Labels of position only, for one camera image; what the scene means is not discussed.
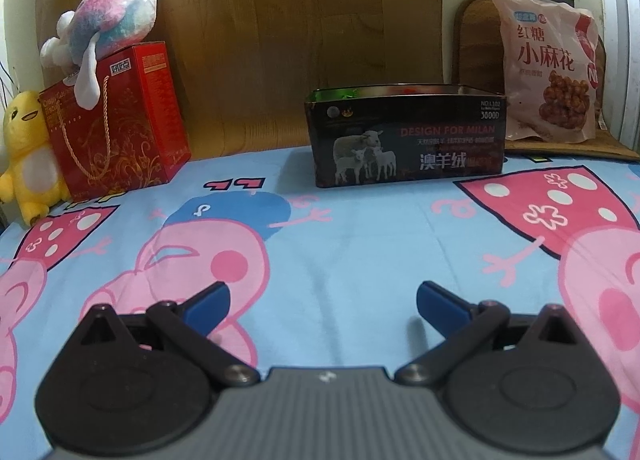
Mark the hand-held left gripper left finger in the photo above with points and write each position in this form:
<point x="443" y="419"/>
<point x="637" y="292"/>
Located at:
<point x="210" y="310"/>

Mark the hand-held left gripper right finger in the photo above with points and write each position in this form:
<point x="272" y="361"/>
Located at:
<point x="440" y="307"/>

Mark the black tin box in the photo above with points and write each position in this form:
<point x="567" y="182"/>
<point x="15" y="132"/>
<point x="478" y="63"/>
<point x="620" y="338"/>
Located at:
<point x="425" y="160"/>

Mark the blue printed blanket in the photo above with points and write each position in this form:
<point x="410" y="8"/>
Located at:
<point x="350" y="250"/>

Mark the red gift box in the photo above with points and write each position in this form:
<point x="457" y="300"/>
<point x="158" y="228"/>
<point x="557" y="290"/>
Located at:
<point x="130" y="140"/>

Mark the large pink snack bag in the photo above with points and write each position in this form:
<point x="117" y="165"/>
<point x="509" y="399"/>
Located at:
<point x="545" y="65"/>

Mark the yellow plush toy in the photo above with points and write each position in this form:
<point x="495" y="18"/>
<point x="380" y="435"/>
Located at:
<point x="25" y="115"/>

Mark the wooden headboard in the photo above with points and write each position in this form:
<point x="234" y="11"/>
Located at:
<point x="275" y="15"/>

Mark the pink white plush toy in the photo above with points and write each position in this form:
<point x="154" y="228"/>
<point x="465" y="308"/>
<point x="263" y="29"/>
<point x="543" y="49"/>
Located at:
<point x="110" y="15"/>

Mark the white window frame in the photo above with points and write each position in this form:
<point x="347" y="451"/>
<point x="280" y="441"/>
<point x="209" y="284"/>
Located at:
<point x="620" y="40"/>

